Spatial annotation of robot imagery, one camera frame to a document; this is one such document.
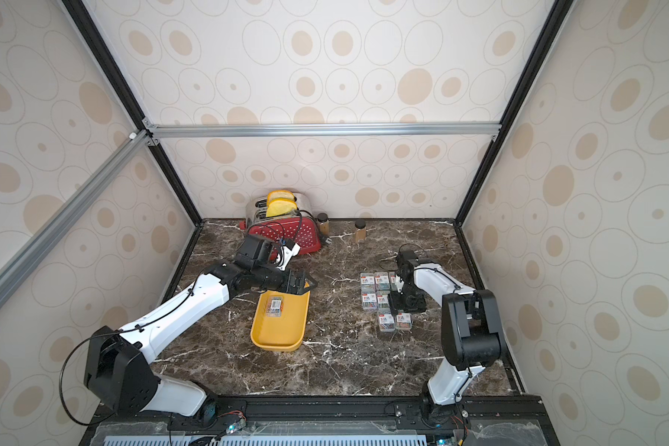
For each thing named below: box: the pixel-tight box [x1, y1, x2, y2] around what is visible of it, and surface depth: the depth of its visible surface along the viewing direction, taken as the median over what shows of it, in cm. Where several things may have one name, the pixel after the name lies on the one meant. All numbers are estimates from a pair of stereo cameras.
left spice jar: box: [316, 211, 329, 236], surface depth 111 cm
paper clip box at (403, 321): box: [395, 312, 412, 330], surface depth 91 cm
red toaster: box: [239, 192, 322, 262], surface depth 99 cm
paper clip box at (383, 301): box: [376, 290, 392, 313], surface depth 94 cm
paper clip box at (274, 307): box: [265, 296, 284, 318], surface depth 94 cm
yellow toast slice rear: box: [266, 189, 295, 208], surface depth 102 cm
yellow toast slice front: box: [265, 197, 299, 218], surface depth 99 cm
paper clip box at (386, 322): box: [379, 313, 395, 332], surface depth 91 cm
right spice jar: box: [354, 219, 368, 244], surface depth 109 cm
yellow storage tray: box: [250, 289, 311, 352], surface depth 92 cm
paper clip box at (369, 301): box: [361, 292, 379, 311], surface depth 96 cm
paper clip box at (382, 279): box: [374, 271, 391, 290], surface depth 101 cm
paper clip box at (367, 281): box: [360, 272, 375, 289], surface depth 99 cm
